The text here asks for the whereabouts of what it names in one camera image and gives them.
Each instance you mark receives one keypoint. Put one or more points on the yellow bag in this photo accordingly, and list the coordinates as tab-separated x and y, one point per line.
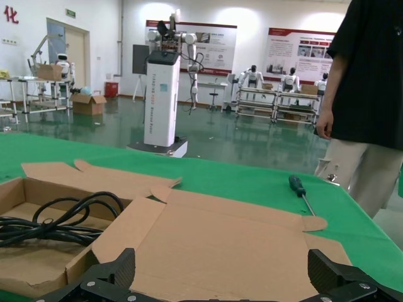
3	74

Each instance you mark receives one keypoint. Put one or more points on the person's bare forearm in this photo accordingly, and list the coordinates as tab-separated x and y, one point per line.
329	94

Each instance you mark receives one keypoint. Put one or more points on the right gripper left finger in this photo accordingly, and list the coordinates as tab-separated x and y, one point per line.
107	280

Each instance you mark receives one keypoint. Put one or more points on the clear plastic parts bag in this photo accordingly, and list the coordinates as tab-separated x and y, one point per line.
332	178

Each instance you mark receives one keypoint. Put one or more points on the beige door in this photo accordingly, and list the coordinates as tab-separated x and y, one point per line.
78	56

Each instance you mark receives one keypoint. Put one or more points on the cardboard box with round hole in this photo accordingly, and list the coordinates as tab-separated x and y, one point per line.
220	245

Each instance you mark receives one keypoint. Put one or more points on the white wall switch panel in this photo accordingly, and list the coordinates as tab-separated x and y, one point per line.
9	41

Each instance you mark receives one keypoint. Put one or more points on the black panel on stand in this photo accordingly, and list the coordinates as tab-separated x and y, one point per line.
140	59

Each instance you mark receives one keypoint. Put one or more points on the green tablecloth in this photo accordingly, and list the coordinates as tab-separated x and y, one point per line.
252	182

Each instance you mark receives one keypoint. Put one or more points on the green exit sign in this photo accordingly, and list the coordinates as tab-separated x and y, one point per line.
70	13

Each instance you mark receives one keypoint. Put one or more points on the white humanoid robot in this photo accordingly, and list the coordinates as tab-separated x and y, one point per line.
289	80
321	85
64	64
252	75

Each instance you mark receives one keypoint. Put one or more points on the red wall lettering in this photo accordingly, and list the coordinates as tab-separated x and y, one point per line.
7	15

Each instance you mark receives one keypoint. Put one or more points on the open cardboard box on floor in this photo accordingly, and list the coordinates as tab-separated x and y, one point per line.
88	107

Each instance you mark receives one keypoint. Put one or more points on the small cardboard box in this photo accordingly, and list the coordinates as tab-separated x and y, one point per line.
309	89

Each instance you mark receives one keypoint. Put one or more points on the white pipe rack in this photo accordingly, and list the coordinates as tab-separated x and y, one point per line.
296	94
255	90
37	81

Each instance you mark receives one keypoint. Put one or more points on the wide red white poster board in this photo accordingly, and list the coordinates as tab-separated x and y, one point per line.
220	47

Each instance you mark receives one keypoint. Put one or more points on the person's hand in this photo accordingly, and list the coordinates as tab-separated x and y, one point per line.
324	127

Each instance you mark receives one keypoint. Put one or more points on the red box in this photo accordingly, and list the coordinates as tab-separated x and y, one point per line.
111	90

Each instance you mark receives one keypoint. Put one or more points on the black stool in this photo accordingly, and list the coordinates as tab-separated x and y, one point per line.
214	93

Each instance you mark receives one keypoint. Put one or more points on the person in black shirt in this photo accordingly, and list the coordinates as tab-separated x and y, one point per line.
371	78

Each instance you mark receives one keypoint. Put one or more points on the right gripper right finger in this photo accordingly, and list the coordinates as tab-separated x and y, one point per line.
330	277

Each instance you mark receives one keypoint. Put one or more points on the white mobile robot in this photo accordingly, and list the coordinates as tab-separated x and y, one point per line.
162	94

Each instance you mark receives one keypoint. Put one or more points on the cardboard box on rack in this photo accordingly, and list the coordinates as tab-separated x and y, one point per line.
50	73

